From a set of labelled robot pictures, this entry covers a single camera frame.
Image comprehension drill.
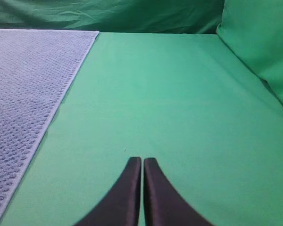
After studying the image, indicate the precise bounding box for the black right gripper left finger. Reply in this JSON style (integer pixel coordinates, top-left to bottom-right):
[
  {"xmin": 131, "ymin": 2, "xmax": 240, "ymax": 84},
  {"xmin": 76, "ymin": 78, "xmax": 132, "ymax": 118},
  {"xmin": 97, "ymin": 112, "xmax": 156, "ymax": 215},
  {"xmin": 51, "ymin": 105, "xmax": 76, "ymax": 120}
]
[{"xmin": 75, "ymin": 157, "xmax": 142, "ymax": 226}]

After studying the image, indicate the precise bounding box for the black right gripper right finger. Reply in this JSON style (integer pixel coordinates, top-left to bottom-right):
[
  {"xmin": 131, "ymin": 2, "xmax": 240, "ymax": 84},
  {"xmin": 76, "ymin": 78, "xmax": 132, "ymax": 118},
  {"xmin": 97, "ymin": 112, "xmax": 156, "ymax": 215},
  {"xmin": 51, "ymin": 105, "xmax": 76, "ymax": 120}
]
[{"xmin": 143, "ymin": 158, "xmax": 212, "ymax": 226}]

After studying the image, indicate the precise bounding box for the blue waffle weave towel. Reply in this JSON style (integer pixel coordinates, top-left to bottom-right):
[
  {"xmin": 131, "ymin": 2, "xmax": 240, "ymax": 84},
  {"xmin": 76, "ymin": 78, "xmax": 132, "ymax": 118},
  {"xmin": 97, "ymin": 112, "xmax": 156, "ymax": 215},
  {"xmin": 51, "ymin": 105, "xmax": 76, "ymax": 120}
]
[{"xmin": 0, "ymin": 29, "xmax": 99, "ymax": 220}]

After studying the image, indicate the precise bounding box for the green backdrop cloth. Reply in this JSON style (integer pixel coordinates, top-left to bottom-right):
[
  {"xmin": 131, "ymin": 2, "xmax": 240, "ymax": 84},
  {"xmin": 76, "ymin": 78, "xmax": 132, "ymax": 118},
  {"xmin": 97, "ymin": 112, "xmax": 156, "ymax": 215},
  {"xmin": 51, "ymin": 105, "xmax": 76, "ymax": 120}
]
[{"xmin": 0, "ymin": 0, "xmax": 283, "ymax": 111}]

